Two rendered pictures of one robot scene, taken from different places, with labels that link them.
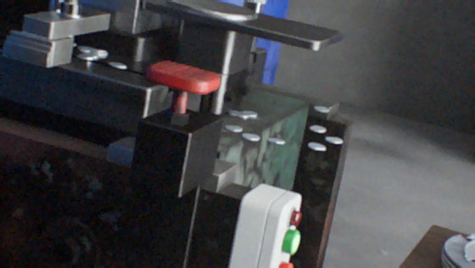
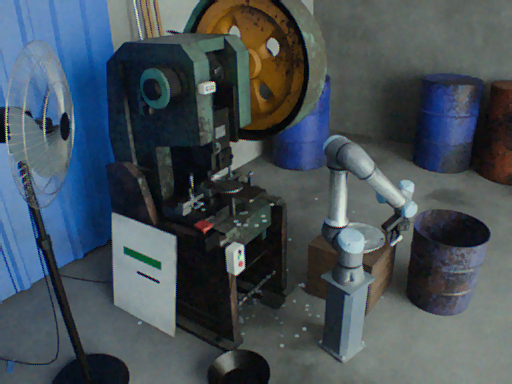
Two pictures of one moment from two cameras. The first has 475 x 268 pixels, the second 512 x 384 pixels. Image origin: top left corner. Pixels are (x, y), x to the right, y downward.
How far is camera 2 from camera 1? 1.10 m
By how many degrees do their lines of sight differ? 20
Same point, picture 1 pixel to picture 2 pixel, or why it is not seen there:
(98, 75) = (195, 216)
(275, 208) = (232, 251)
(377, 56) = (379, 118)
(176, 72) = (200, 225)
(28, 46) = (179, 210)
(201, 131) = (209, 237)
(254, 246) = (230, 259)
